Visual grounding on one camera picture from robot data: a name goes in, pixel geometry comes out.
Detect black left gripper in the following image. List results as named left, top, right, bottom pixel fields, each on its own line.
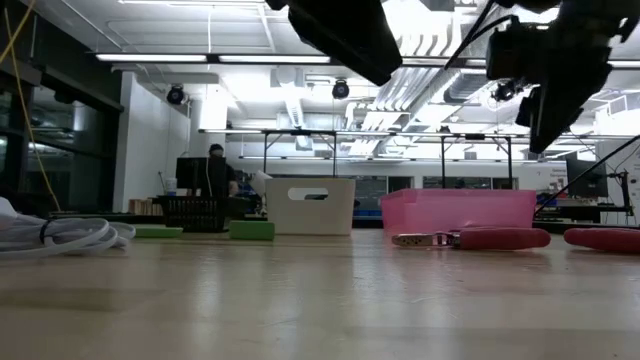
left=287, top=0, right=404, bottom=87

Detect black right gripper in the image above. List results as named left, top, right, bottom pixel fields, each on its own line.
left=487, top=9, right=614, bottom=155

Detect green eraser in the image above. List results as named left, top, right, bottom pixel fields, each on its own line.
left=133, top=224, right=185, bottom=239
left=229, top=220, right=276, bottom=242

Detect black computer monitor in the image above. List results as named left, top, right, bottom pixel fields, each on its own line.
left=175, top=156, right=227, bottom=197
left=566, top=158, right=610, bottom=199

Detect dark desk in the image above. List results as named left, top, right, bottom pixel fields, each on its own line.
left=533, top=203, right=640, bottom=226

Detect pink plastic bin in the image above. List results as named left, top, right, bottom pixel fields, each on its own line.
left=379, top=188, right=539, bottom=236

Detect white plastic bin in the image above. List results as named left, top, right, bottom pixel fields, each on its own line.
left=264, top=178, right=357, bottom=236

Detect long ceiling light bar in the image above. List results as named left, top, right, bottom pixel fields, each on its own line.
left=94, top=53, right=640, bottom=69

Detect person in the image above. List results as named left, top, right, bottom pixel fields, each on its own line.
left=207, top=143, right=240, bottom=197

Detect black mesh basket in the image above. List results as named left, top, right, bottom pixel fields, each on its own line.
left=157, top=195, right=229, bottom=234

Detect row of wooden blocks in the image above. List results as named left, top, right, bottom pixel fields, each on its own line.
left=128, top=198, right=164, bottom=216

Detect black metal rack frame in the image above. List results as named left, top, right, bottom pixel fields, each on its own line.
left=439, top=132, right=514, bottom=190
left=262, top=128, right=339, bottom=179

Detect silver ceiling duct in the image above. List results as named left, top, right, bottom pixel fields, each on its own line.
left=372, top=29, right=501, bottom=111

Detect white lamp cable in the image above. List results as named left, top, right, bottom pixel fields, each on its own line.
left=0, top=215, right=137, bottom=260

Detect yellow cable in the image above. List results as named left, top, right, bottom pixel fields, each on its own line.
left=0, top=0, right=62, bottom=212

